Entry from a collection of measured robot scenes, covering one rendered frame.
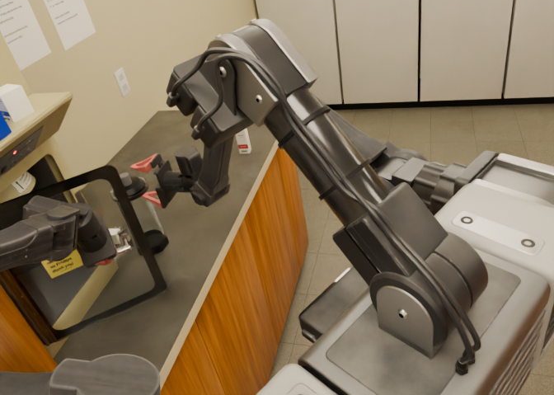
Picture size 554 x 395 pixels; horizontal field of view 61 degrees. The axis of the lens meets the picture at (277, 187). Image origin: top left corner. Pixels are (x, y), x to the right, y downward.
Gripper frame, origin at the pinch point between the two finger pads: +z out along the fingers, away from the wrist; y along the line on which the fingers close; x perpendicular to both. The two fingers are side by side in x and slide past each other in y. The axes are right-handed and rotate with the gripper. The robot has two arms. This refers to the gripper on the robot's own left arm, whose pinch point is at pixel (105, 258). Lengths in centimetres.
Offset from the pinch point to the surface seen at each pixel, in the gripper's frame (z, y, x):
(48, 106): -21.6, -27.5, 2.0
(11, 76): -22.2, -39.4, -2.9
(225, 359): 61, 18, 17
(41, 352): 8.8, 10.4, -19.6
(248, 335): 77, 11, 29
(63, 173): 2.1, -28.7, -2.6
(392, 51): 145, -150, 230
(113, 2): 31, -134, 35
